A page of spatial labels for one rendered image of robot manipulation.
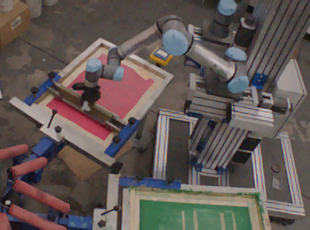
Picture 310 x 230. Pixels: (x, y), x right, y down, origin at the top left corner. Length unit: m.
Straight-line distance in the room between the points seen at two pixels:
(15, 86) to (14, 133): 0.56
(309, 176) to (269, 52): 1.85
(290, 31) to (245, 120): 0.56
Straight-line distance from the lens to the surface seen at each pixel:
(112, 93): 2.40
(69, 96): 2.23
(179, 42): 1.78
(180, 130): 3.30
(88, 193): 3.06
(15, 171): 1.70
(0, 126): 3.43
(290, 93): 2.50
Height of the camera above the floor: 2.68
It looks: 46 degrees down
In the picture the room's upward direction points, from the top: 10 degrees clockwise
